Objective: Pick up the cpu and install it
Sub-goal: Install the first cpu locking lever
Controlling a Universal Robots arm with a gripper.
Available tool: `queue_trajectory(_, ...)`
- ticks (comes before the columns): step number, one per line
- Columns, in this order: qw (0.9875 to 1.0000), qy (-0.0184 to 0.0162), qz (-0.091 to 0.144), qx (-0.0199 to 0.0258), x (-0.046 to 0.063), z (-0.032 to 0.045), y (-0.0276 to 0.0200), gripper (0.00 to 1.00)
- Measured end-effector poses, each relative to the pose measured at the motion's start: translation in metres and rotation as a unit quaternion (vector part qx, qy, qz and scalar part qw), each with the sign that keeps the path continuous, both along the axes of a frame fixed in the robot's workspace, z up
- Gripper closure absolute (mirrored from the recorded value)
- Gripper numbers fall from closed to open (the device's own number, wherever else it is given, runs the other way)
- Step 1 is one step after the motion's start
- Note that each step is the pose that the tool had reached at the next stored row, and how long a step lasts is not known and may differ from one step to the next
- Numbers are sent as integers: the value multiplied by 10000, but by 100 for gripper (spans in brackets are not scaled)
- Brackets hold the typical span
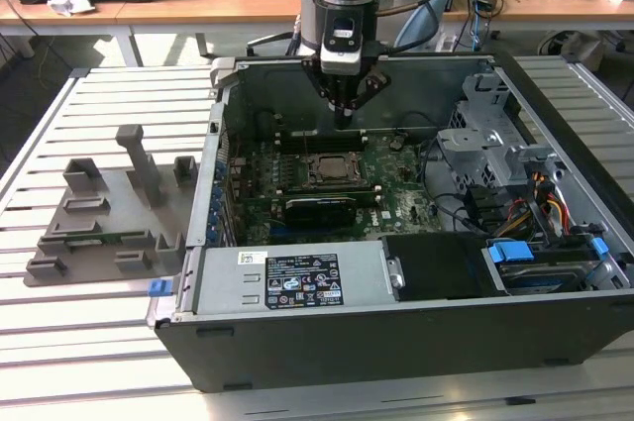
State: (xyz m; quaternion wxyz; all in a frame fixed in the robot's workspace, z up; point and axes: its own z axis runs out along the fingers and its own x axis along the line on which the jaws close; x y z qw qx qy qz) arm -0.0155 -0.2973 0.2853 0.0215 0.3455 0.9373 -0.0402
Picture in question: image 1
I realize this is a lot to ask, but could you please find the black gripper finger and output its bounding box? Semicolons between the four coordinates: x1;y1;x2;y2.
301;58;344;130
343;63;392;130

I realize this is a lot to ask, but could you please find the metal socket cover frame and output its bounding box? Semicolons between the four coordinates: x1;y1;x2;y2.
309;153;363;185

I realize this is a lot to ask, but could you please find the silver topped CPU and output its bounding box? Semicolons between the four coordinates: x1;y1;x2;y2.
317;156;355;182

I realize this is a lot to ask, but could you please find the CPU socket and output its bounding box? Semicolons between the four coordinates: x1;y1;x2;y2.
302;152;368;189

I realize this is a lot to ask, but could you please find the green motherboard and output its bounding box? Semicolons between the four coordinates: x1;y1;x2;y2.
225;128;447;247

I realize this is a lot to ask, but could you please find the silver disk bay cage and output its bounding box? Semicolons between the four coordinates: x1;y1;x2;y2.
435;71;569;204

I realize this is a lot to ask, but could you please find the grey power supply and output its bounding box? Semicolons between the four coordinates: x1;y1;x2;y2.
190;241;397;317

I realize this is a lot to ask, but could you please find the blue disk carrier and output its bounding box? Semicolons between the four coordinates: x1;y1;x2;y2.
484;236;609;293

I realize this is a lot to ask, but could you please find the hard disk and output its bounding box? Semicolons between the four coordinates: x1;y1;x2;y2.
497;257;585;293

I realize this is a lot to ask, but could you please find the crumpled white paper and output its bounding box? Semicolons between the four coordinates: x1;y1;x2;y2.
46;0;96;17

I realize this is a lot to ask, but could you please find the grey parts rack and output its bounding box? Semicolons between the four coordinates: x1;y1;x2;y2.
23;123;199;288

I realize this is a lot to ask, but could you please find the open PC case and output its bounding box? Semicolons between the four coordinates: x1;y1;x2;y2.
146;52;634;395

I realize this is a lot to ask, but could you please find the green RAM stick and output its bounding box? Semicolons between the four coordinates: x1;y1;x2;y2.
40;231;153;248

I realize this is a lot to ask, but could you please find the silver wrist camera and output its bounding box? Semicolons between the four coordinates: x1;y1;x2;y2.
319;14;364;76

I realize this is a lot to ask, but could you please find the long black cable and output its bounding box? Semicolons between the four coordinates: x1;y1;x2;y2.
419;141;491;237

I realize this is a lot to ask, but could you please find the coloured power wire bundle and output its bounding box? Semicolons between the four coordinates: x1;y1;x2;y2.
487;170;574;242

